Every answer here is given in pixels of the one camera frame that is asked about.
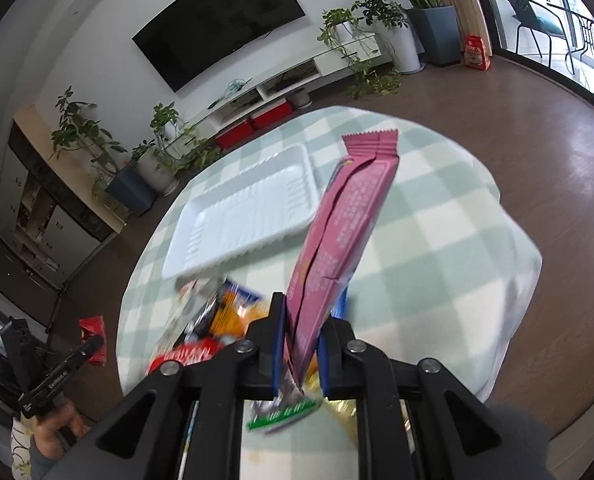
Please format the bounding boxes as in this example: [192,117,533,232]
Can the white tv console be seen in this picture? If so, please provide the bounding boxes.
[189,32,389,139]

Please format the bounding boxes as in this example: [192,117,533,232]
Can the trailing pothos on console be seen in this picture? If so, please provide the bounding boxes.
[318,8,402,100]

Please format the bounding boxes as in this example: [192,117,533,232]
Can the green snack packet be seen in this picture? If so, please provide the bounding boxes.
[246,373,321,434]

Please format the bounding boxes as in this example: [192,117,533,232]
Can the blue pot tall plant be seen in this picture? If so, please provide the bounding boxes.
[51,86,156,217]

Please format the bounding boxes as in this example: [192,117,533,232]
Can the black wall television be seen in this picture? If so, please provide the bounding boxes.
[132,0,305,92]

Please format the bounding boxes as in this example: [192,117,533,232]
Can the white plastic tray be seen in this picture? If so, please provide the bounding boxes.
[161,144,320,280]

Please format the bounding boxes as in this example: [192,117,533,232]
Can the orange snack packet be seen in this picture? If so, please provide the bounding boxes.
[208,280,270,339]

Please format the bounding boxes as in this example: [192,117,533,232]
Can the red gift bag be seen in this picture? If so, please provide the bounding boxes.
[463,35,491,70]

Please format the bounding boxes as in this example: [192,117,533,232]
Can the white ribbed pot plant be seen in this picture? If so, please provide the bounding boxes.
[351,0,424,75]

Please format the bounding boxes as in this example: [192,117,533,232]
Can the balcony glass table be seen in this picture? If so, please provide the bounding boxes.
[547,3,594,96]

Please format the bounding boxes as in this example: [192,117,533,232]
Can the person's left hand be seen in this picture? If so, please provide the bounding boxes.
[34,399,90,460]

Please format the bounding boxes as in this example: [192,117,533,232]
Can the red storage box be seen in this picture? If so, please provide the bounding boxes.
[249,99,295,130]
[216,117,255,150]

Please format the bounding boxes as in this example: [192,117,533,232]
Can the green checked tablecloth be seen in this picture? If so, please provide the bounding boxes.
[116,106,542,400]

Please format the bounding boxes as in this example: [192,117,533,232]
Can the white pot plant left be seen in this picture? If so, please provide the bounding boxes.
[129,102,223,198]

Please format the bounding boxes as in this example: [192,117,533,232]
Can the pink snack wrapper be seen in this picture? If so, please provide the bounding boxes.
[286,129,399,385]

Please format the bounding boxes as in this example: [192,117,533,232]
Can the red snack packet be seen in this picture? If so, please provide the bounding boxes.
[146,336,235,375]

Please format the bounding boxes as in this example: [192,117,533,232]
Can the red storage box right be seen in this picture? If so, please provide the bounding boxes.
[249,99,295,130]

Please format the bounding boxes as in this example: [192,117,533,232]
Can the red storage box left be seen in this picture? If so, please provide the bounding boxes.
[216,117,255,150]

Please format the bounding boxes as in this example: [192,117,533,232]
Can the dark balcony chair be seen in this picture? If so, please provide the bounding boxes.
[506,0,570,68]

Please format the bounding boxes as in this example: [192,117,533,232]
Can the dark blue tall planter plant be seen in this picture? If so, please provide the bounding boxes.
[407,0,462,66]

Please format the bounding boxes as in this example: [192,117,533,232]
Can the wooden cabinet shelf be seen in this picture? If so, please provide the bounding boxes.
[0,105,126,288]

